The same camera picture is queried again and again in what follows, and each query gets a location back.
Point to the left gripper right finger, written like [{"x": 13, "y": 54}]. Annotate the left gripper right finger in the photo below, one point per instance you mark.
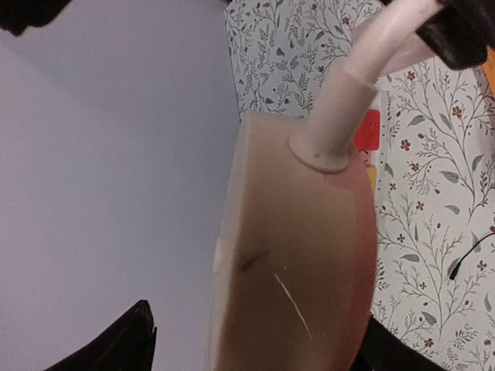
[{"x": 382, "y": 351}]

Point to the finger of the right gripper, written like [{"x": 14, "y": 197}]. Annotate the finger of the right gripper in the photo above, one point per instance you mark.
[
  {"x": 458, "y": 32},
  {"x": 18, "y": 15}
]

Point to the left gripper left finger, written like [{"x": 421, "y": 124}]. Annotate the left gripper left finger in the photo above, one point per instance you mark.
[{"x": 127, "y": 344}]

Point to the pink round power socket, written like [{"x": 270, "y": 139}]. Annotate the pink round power socket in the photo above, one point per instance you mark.
[{"x": 294, "y": 266}]

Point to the red cube socket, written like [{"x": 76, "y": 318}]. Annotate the red cube socket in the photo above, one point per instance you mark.
[{"x": 367, "y": 137}]

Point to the yellow cube socket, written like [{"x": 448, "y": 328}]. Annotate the yellow cube socket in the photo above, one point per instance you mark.
[{"x": 372, "y": 175}]

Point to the orange USB power strip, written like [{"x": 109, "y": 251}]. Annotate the orange USB power strip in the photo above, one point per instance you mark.
[{"x": 489, "y": 69}]

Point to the white multicolour power strip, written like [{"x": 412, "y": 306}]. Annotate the white multicolour power strip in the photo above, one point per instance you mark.
[{"x": 376, "y": 158}]

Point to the floral table cloth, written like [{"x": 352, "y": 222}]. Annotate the floral table cloth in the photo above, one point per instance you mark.
[{"x": 434, "y": 288}]

